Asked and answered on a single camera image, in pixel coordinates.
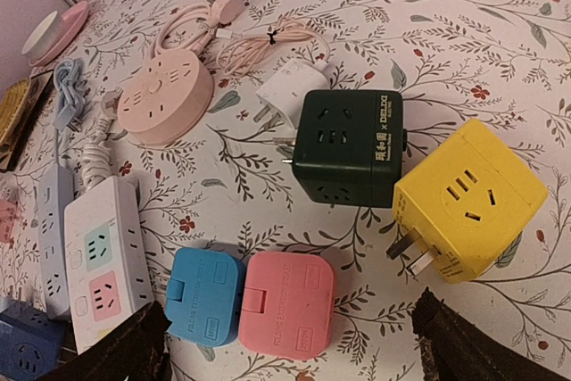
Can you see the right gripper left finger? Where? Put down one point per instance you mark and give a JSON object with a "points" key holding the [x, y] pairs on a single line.
{"points": [[134, 350]]}

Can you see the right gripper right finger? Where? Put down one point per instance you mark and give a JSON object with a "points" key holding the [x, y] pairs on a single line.
{"points": [[452, 348]]}

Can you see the white long power strip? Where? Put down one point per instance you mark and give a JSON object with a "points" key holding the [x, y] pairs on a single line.
{"points": [[106, 270]]}

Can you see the cyan plug adapter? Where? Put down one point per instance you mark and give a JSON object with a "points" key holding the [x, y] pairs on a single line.
{"points": [[204, 296]]}

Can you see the dark blue cube socket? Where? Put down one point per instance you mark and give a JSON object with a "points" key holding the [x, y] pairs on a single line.
{"points": [[31, 343]]}

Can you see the yellow cube socket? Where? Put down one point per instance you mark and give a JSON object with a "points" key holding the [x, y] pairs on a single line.
{"points": [[465, 204]]}

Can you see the pink plug adapter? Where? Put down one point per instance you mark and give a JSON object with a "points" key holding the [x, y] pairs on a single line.
{"points": [[287, 306]]}

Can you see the light blue power strip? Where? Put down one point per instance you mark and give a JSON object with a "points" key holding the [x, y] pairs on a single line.
{"points": [[56, 191]]}

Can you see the pink cube socket adapter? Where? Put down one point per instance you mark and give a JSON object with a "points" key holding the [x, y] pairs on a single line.
{"points": [[9, 213]]}

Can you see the dark green cube socket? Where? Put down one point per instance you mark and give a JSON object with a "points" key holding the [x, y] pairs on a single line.
{"points": [[349, 147]]}

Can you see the white charger with cable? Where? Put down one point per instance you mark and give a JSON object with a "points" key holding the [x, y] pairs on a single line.
{"points": [[282, 95]]}

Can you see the yellow woven basket tray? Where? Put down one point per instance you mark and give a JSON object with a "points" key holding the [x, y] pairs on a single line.
{"points": [[12, 107]]}

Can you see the black framed mat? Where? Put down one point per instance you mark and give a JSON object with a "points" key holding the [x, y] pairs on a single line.
{"points": [[41, 87]]}

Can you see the white bowl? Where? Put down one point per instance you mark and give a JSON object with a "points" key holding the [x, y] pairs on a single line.
{"points": [[44, 36]]}

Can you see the pink plate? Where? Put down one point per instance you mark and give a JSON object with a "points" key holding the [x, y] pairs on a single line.
{"points": [[74, 19]]}

